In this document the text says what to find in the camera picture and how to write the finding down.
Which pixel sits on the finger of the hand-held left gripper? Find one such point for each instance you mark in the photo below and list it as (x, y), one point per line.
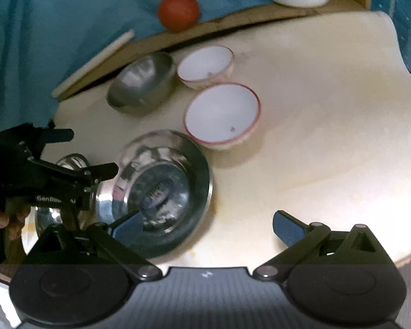
(54, 134)
(89, 173)

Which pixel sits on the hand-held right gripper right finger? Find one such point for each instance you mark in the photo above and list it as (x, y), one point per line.
(287, 229)

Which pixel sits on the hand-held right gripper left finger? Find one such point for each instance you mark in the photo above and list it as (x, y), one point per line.
(128, 228)

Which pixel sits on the small shiny steel bowl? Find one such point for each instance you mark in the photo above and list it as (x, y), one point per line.
(72, 161)

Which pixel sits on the matte steel bowl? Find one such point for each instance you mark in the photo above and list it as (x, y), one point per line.
(142, 78)

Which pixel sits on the large red-rimmed white bowl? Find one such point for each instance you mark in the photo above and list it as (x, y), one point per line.
(222, 109)

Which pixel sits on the small red-rimmed white bowl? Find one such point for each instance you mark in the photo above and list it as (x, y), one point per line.
(205, 63)

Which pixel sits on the person's left hand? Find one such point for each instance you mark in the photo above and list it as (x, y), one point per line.
(1, 219)

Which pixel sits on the white stick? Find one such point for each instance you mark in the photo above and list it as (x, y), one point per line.
(92, 63)

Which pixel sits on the blue cloth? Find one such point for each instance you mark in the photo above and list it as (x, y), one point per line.
(54, 24)

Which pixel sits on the red ball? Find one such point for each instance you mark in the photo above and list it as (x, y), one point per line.
(178, 11)

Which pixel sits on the wooden ledge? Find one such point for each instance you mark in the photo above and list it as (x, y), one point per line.
(226, 20)

